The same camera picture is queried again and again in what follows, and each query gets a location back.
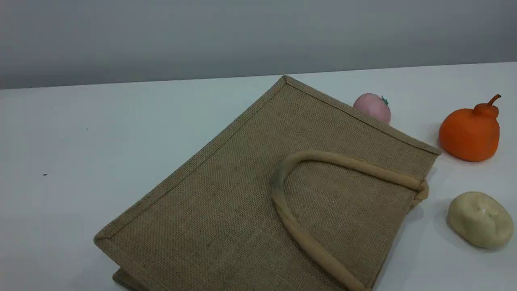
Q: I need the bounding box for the brown jute tote bag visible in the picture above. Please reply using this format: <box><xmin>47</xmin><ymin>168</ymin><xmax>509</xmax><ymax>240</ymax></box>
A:
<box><xmin>94</xmin><ymin>75</ymin><xmax>441</xmax><ymax>291</ymax></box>

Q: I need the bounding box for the pink peach toy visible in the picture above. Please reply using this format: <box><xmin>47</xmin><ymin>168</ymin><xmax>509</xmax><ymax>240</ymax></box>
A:
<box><xmin>353</xmin><ymin>93</ymin><xmax>391</xmax><ymax>125</ymax></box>

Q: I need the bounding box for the orange tangerine toy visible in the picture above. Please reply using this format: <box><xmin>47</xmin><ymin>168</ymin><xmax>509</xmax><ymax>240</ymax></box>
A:
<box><xmin>438</xmin><ymin>94</ymin><xmax>502</xmax><ymax>162</ymax></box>

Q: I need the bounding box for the beige round bun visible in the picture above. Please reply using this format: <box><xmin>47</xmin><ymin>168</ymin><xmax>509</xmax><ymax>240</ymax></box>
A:
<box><xmin>446</xmin><ymin>191</ymin><xmax>514</xmax><ymax>249</ymax></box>

